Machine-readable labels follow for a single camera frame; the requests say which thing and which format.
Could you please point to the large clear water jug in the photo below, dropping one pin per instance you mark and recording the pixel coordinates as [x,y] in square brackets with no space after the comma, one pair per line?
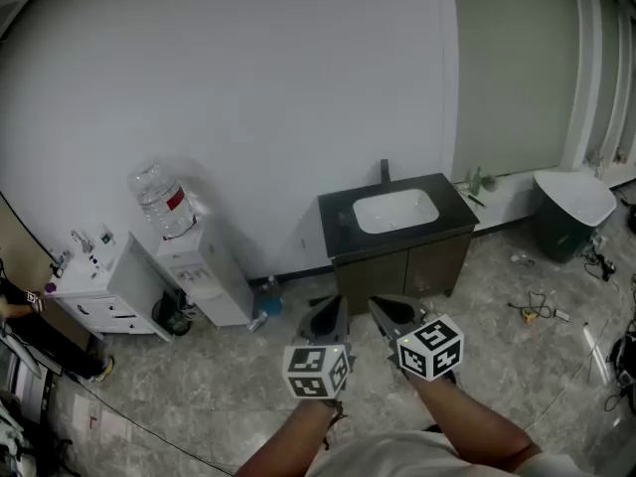
[159,199]

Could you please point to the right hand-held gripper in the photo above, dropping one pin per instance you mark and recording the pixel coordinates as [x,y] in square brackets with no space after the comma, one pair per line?
[429,348]

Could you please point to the white sink basin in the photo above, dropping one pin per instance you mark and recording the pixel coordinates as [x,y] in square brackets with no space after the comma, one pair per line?
[395,210]

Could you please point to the white window frame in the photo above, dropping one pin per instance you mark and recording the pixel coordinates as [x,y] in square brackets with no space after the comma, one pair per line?
[596,67]

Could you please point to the black top vanity cabinet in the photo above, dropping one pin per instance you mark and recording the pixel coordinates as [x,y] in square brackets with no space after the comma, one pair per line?
[397,261]

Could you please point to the purple small object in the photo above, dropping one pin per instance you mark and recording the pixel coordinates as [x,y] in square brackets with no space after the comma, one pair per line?
[49,288]

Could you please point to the black pen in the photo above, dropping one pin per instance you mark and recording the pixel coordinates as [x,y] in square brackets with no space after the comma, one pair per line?
[475,200]

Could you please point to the person's white shirt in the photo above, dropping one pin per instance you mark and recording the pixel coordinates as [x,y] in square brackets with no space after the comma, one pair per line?
[397,457]

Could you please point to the yellow tool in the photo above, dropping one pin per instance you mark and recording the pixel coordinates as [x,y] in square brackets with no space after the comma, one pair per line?
[529,316]

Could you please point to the dark bin with white lid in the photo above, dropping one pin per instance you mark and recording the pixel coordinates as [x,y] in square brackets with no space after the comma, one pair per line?
[566,221]

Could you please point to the person's left forearm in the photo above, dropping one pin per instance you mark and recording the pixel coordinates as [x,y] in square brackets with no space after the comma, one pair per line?
[290,440]

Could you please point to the black faucet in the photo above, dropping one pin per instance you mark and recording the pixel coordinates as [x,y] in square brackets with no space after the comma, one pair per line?
[384,171]

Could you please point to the clear drinking glass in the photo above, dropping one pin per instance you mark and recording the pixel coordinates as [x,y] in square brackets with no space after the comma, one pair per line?
[467,183]

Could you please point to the black equipment pile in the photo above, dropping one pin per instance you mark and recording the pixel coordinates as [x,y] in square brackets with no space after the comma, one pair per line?
[623,361]

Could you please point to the chrome faucet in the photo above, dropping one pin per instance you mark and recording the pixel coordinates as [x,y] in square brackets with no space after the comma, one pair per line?
[82,241]

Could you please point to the black mesh waste basket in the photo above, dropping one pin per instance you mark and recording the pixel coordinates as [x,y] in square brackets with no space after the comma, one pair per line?
[171,313]

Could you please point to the blue liquid bottle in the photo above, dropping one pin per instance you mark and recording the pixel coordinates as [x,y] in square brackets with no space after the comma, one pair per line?
[270,300]

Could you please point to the white power adapter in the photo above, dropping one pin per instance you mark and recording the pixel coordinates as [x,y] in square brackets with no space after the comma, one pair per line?
[561,314]

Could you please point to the green glass bottle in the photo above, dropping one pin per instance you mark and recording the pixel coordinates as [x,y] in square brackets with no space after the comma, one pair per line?
[477,182]

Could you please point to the person's right forearm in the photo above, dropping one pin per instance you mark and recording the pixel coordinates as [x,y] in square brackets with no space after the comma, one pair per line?
[467,415]

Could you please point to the white drawer cabinet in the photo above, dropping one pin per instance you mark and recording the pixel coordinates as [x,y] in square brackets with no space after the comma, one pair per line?
[107,291]

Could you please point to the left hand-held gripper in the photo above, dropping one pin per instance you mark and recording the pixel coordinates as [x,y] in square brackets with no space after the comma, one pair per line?
[310,373]

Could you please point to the white tube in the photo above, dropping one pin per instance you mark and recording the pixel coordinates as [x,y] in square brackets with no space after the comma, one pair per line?
[595,351]

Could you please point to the white water dispenser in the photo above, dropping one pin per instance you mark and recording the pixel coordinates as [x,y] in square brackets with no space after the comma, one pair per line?
[208,278]

